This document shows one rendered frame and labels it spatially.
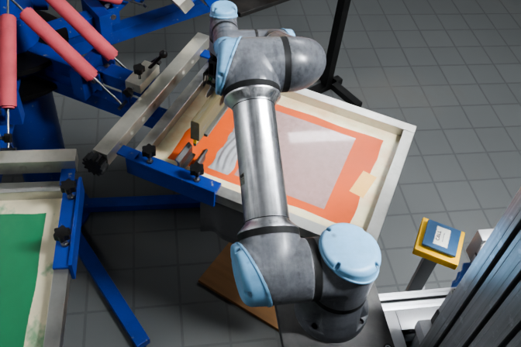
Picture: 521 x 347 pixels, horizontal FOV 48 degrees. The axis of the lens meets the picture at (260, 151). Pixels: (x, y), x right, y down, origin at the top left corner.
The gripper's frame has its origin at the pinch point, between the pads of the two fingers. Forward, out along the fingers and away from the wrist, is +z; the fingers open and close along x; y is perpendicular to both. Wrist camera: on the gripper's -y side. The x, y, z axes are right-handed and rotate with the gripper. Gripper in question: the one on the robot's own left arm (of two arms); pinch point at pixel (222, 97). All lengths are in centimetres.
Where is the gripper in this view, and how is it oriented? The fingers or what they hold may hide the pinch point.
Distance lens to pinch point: 188.0
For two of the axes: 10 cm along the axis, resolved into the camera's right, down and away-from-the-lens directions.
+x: 9.2, 3.4, -2.1
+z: -0.9, 6.9, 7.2
